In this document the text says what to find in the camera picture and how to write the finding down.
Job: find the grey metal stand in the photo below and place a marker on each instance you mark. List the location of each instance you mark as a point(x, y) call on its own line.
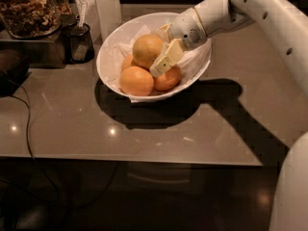
point(47, 51)

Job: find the yellow-orange orange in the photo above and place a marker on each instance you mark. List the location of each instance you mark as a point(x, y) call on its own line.
point(146, 49)

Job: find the front right orange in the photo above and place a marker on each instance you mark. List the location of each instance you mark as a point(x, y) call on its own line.
point(168, 80)

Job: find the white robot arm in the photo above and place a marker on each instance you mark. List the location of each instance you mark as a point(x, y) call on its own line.
point(287, 29)

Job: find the white angled bowl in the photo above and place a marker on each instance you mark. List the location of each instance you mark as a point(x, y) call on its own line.
point(152, 21)

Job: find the white rounded gripper body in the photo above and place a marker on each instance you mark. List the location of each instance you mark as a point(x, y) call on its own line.
point(187, 29)

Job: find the back hidden orange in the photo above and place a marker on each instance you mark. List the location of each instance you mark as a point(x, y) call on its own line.
point(127, 62)

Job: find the white upright box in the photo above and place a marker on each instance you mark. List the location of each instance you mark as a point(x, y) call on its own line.
point(103, 16)

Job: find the front left orange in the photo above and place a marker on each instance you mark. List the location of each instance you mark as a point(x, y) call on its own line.
point(136, 81)

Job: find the black mesh cup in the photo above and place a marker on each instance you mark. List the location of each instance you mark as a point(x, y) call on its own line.
point(78, 47)

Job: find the dark box on left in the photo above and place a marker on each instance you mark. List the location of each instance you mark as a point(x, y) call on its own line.
point(14, 67)

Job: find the white utensil in cup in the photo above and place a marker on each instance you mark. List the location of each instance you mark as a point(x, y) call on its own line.
point(82, 9)

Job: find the white paper towel liner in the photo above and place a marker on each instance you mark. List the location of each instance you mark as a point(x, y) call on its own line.
point(120, 43)

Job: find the glass jar of walnuts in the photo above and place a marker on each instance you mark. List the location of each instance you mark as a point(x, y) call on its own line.
point(29, 8)

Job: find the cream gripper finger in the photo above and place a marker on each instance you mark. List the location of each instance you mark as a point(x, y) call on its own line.
point(163, 33)
point(170, 55)

